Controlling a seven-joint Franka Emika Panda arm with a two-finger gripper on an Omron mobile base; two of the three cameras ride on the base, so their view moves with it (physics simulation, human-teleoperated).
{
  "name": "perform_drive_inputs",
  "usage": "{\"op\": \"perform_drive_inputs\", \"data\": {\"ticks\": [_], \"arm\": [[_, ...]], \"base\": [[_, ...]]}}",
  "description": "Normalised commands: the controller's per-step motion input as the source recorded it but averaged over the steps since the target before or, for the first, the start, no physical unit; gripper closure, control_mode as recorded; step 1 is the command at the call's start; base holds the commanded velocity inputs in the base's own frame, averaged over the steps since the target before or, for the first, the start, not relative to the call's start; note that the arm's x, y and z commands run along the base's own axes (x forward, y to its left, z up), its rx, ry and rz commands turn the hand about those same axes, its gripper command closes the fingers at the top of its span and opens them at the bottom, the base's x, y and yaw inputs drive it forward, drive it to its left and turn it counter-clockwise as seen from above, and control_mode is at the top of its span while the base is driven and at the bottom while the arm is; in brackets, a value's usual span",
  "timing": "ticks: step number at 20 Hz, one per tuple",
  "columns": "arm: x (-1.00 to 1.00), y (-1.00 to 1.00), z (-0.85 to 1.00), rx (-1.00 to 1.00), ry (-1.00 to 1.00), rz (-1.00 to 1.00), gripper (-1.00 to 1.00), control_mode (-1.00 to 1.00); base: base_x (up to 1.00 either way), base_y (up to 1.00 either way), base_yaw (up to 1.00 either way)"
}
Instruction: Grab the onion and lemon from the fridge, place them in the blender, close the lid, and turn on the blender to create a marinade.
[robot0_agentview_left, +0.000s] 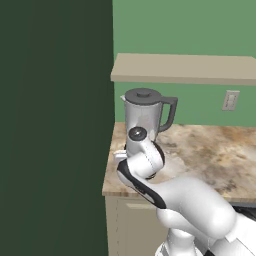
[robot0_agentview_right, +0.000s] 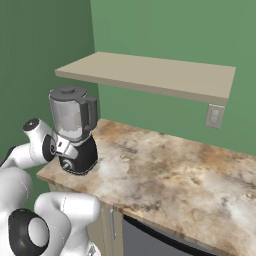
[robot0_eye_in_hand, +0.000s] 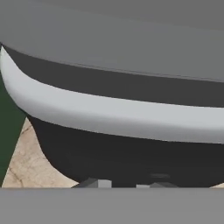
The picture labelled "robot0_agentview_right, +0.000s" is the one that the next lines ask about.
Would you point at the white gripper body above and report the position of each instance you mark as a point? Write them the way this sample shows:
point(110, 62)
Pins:
point(71, 150)

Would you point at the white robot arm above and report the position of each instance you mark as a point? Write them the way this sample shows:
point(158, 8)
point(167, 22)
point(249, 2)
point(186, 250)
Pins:
point(20, 186)

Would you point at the black and clear blender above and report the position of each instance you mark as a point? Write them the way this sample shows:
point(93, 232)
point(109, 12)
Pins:
point(83, 156)

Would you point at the dark grey blender lid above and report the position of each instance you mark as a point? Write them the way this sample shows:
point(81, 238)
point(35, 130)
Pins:
point(68, 92)

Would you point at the beige cupboard door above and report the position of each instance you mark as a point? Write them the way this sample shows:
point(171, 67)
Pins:
point(101, 233)

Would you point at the dark grey dishwasher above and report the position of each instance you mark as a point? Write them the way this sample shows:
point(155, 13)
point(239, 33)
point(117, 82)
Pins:
point(146, 241)

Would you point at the beige wall shelf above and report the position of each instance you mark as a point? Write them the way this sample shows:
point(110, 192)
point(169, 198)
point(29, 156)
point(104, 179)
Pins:
point(150, 75)

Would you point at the grey wall switch plate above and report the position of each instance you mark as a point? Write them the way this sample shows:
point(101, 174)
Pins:
point(214, 116)

